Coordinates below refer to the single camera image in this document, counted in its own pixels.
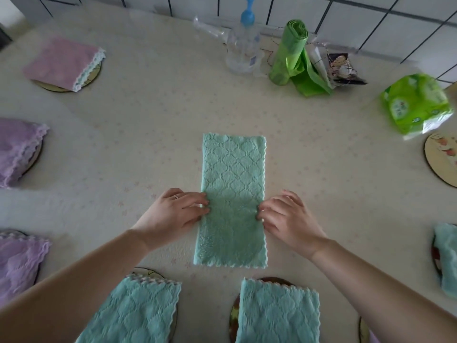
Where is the person's left hand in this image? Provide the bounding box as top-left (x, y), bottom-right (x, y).
top-left (130, 188), bottom-right (211, 252)

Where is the person's right hand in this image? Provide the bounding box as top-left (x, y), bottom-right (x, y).
top-left (256, 189), bottom-right (329, 261)

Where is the long teal cloth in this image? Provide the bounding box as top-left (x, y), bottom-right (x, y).
top-left (193, 133), bottom-right (268, 269)

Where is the person's right forearm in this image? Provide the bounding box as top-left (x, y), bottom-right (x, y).
top-left (309, 237), bottom-right (457, 343)

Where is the person's left forearm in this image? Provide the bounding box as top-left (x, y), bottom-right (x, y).
top-left (0, 228), bottom-right (150, 343)

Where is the cream patterned tablecloth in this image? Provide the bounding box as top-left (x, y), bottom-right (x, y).
top-left (0, 1), bottom-right (457, 343)

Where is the square folded teal cloth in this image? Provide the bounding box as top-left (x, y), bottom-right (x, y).
top-left (75, 274), bottom-right (182, 343)
top-left (235, 278), bottom-right (321, 343)

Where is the clear plastic wrapper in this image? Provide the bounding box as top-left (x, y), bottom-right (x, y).
top-left (193, 15), bottom-right (231, 45)
top-left (308, 42), bottom-right (334, 90)

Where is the dark printed snack packet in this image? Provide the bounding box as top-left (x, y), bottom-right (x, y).
top-left (327, 53), bottom-right (368, 86)

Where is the green trash bag roll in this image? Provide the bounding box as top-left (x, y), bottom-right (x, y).
top-left (268, 19), bottom-right (334, 97)

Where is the clear bottle with blue pump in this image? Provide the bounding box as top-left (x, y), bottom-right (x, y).
top-left (224, 0), bottom-right (266, 76)

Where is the green tissue pack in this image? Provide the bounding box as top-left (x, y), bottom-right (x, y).
top-left (380, 73), bottom-right (454, 140)

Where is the folded light blue cloth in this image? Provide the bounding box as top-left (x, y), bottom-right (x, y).
top-left (433, 223), bottom-right (457, 300)

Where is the folded pink cloth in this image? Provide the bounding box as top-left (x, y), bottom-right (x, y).
top-left (22, 35), bottom-right (106, 92)

